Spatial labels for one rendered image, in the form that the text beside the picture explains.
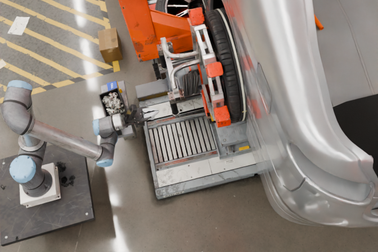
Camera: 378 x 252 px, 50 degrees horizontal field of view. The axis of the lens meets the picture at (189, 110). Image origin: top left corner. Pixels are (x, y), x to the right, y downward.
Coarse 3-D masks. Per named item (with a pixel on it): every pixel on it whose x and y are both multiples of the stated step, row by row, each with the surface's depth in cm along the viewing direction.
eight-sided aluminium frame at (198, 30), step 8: (200, 24) 224; (192, 32) 233; (200, 32) 216; (192, 40) 248; (200, 40) 212; (208, 40) 211; (200, 48) 209; (208, 48) 211; (208, 56) 206; (208, 80) 208; (216, 80) 210; (216, 96) 211; (208, 104) 250; (216, 104) 215
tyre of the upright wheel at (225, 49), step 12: (216, 12) 219; (216, 24) 209; (228, 24) 208; (216, 36) 205; (228, 36) 204; (228, 48) 202; (228, 60) 202; (228, 72) 202; (228, 84) 204; (240, 84) 205; (228, 96) 209; (240, 96) 209; (228, 108) 219; (240, 108) 214; (240, 120) 229
